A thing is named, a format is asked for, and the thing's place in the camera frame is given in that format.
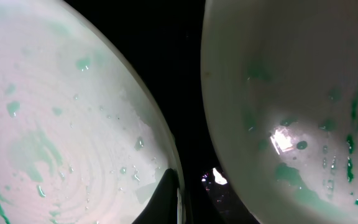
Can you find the mint green plate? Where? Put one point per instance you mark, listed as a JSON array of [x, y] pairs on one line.
[[280, 93], [81, 138]]

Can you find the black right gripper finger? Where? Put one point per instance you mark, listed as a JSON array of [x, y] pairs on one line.
[[164, 206]]

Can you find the round black serving tray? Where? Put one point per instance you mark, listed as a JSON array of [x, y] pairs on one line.
[[161, 39]]

